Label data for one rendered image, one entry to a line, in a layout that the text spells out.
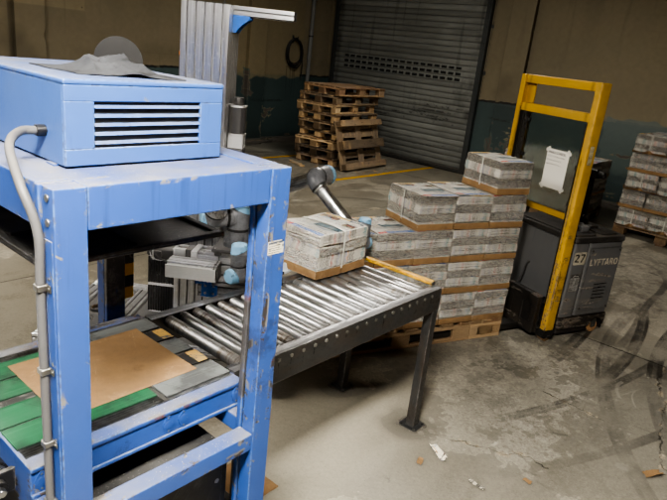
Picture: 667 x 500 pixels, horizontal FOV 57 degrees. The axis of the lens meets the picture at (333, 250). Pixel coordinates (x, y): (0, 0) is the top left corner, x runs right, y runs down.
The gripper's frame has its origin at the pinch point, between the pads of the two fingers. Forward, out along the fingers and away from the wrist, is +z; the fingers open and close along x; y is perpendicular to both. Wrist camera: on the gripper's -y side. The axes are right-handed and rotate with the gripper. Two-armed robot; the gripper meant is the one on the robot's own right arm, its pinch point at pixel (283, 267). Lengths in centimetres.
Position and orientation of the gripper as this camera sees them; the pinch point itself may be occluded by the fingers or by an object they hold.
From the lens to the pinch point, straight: 308.9
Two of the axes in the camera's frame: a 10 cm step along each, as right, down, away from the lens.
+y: 1.1, -9.4, -3.1
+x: -7.4, -2.9, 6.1
